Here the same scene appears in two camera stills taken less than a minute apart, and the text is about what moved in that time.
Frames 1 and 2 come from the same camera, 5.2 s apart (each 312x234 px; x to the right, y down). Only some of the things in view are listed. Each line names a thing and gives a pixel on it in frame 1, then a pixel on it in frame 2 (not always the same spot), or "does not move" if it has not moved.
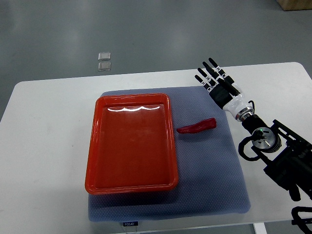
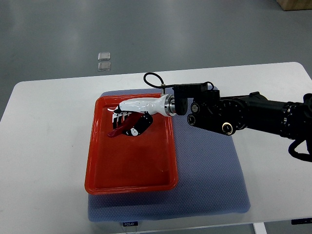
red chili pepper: (210, 123) → (126, 125)
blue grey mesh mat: (211, 181) does not move
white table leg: (260, 228) does not move
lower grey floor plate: (105, 66) does not move
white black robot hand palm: (231, 104) → (164, 105)
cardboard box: (295, 5) does not move
